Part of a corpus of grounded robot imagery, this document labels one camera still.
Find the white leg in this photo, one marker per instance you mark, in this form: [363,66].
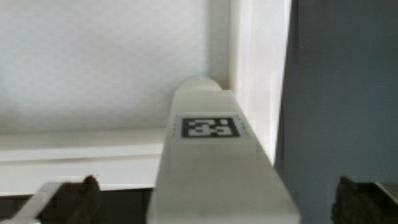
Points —
[219,187]

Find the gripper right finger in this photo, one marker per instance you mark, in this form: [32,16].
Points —
[366,203]

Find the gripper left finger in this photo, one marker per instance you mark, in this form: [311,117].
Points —
[64,204]

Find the white desk tabletop tray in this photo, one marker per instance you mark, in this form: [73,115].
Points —
[96,55]

